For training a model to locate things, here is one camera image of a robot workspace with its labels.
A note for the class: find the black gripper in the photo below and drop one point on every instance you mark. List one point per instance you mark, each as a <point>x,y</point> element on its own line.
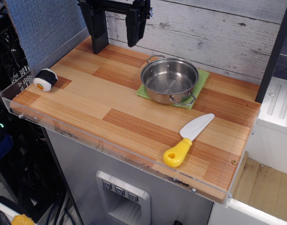
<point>93,12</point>

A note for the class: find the metal pot with handles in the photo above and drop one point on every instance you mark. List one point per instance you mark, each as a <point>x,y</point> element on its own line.
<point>169,80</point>

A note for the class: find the green cloth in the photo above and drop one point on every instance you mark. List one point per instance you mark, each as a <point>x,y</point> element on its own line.
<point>201,80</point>

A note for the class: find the plush sushi roll toy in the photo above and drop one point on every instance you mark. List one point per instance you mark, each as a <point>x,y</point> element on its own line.
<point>45,80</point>

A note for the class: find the black plastic crate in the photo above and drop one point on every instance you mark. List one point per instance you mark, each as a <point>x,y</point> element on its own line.
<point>13,63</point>

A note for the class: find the clear acrylic table guard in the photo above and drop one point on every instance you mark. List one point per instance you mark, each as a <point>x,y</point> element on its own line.
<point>96,112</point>

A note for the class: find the silver toy fridge dispenser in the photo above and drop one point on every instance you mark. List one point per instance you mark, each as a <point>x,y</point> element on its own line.
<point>123,202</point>

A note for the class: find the yellow object bottom left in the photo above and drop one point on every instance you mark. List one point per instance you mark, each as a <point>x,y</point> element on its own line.
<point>22,220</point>

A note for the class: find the white toy sink unit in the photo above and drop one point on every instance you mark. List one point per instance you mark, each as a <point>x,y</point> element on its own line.
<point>260,189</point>

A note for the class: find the black left shelf post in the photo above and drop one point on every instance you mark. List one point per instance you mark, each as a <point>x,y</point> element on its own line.
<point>98,44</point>

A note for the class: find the black shelf post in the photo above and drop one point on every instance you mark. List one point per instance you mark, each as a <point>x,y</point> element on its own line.
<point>272,62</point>
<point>98,44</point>

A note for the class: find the yellow handled toy knife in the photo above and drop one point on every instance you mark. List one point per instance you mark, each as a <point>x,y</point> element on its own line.
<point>175,156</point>

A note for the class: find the black right shelf post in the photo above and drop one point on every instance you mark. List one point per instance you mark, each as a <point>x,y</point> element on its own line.
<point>272,62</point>

